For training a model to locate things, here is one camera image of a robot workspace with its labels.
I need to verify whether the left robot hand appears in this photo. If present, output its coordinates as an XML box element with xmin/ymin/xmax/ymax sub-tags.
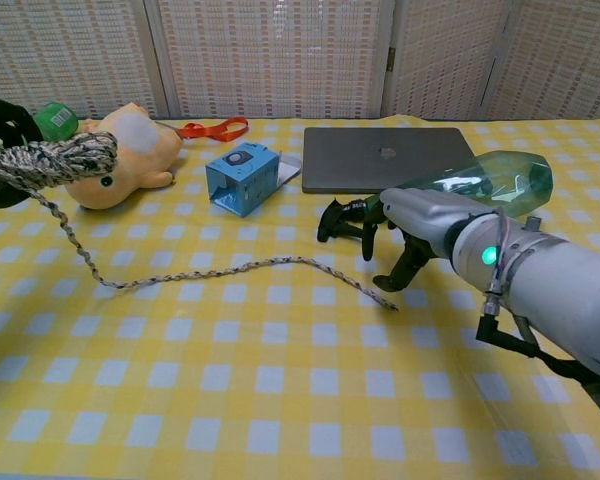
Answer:
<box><xmin>0</xmin><ymin>93</ymin><xmax>45</xmax><ymax>210</ymax></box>

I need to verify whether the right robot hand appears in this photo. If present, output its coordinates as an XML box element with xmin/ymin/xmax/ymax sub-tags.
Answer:
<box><xmin>349</xmin><ymin>187</ymin><xmax>481</xmax><ymax>294</ymax></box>

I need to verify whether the braided speckled rope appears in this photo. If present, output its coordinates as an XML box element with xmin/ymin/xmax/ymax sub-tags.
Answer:
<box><xmin>0</xmin><ymin>130</ymin><xmax>399</xmax><ymax>312</ymax></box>

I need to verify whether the green chips can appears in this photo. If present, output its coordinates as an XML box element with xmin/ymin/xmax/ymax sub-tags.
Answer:
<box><xmin>33</xmin><ymin>101</ymin><xmax>79</xmax><ymax>141</ymax></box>

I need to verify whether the grey laptop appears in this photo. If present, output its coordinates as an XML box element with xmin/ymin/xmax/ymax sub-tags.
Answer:
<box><xmin>301</xmin><ymin>126</ymin><xmax>477</xmax><ymax>195</ymax></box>

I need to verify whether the green spray bottle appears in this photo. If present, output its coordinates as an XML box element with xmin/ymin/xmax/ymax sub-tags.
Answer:
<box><xmin>317</xmin><ymin>152</ymin><xmax>553</xmax><ymax>244</ymax></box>

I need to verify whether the yellow plush toy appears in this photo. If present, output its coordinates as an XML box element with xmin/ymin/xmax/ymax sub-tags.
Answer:
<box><xmin>62</xmin><ymin>101</ymin><xmax>184</xmax><ymax>210</ymax></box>

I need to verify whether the small blue cardboard box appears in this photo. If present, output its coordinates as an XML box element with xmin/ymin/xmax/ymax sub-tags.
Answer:
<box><xmin>204</xmin><ymin>142</ymin><xmax>302</xmax><ymax>219</ymax></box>

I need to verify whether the bamboo folding screen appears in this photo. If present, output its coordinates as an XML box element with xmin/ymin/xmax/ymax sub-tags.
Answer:
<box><xmin>0</xmin><ymin>0</ymin><xmax>600</xmax><ymax>121</ymax></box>

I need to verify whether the yellow checkered tablecloth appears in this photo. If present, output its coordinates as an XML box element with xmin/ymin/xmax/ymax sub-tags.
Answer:
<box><xmin>0</xmin><ymin>115</ymin><xmax>600</xmax><ymax>480</ymax></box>

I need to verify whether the orange lanyard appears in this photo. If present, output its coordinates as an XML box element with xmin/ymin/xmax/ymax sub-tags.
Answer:
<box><xmin>176</xmin><ymin>116</ymin><xmax>250</xmax><ymax>143</ymax></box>

